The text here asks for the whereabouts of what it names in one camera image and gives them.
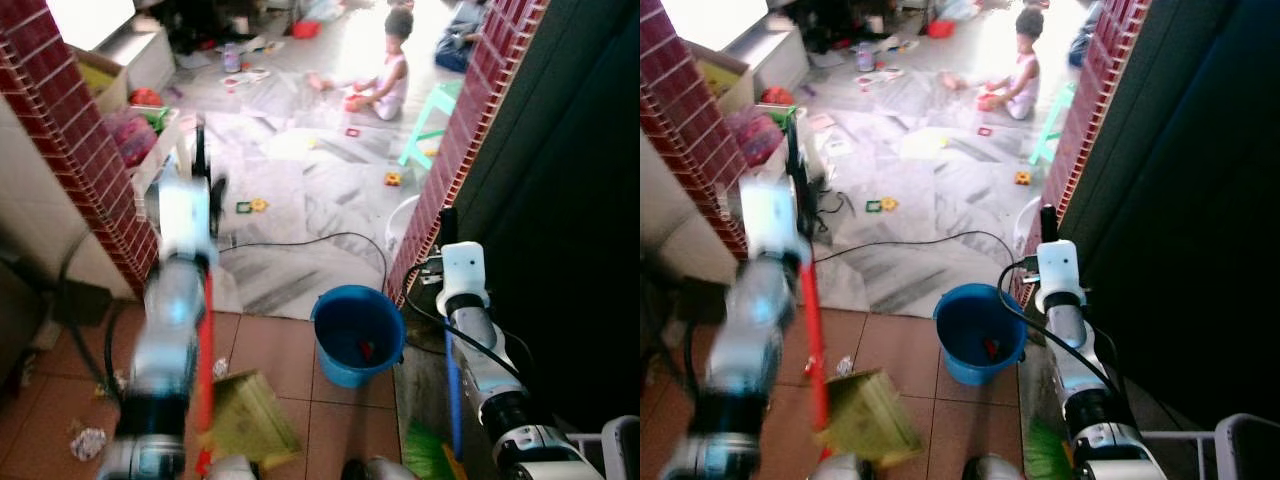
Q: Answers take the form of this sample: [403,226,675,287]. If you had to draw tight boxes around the brown cardboard box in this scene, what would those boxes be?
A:
[70,45,131,111]
[690,45,756,116]

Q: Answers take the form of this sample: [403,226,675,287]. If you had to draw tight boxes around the white plastic basin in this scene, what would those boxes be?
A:
[1013,195,1041,251]
[385,195,421,256]

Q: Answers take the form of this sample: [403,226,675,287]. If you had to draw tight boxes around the thin black floor cable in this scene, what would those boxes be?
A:
[812,230,1019,291]
[215,232,391,291]

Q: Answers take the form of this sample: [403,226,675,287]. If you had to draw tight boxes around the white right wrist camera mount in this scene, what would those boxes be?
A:
[1036,240,1081,301]
[440,243,491,309]

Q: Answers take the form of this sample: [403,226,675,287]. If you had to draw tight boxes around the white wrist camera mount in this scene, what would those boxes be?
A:
[1036,240,1081,301]
[440,243,491,309]
[155,175,216,263]
[740,178,806,263]

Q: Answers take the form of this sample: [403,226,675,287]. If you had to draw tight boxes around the crumpled white paper ball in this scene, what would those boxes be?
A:
[70,425,108,461]

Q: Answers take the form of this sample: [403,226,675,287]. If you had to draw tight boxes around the blue plastic bucket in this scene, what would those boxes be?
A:
[312,285,406,389]
[933,283,1028,387]

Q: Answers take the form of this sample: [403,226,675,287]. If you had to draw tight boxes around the silver robot right knee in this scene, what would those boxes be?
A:
[965,455,1021,480]
[345,458,401,480]

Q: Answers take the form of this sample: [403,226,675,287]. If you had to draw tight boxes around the mint green plastic stool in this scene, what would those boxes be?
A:
[398,80,466,171]
[1030,80,1079,166]

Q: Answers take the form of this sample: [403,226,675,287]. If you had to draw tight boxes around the olive dustpan with red handle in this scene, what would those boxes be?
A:
[193,268,301,476]
[798,250,923,466]

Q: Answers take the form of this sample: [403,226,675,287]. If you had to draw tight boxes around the green broom with blue handle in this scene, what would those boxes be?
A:
[403,330,468,480]
[1025,415,1071,480]

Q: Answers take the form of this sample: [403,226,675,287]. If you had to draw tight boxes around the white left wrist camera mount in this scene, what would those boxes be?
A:
[740,178,806,263]
[155,175,216,263]

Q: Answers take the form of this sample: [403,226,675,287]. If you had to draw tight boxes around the sitting child in pink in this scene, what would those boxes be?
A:
[975,5,1046,121]
[345,5,416,121]

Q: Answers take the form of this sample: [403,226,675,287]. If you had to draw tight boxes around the pink plastic bag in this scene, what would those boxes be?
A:
[725,108,786,166]
[105,108,159,166]

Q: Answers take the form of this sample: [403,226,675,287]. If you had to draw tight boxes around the white plastic crate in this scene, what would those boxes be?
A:
[130,105,196,196]

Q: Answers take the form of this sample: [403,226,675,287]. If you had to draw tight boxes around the person in blue clothes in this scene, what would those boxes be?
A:
[435,0,491,73]
[1068,0,1101,69]

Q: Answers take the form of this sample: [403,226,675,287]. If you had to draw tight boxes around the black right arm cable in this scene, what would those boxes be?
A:
[403,265,526,386]
[997,260,1121,396]

